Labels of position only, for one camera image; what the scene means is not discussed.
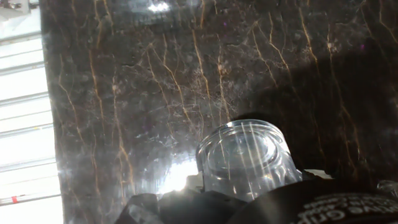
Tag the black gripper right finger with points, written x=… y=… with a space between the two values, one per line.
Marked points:
x=317 y=174

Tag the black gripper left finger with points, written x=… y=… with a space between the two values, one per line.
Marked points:
x=205 y=207

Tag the dark marble pattern mat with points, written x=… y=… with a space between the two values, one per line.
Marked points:
x=155 y=93

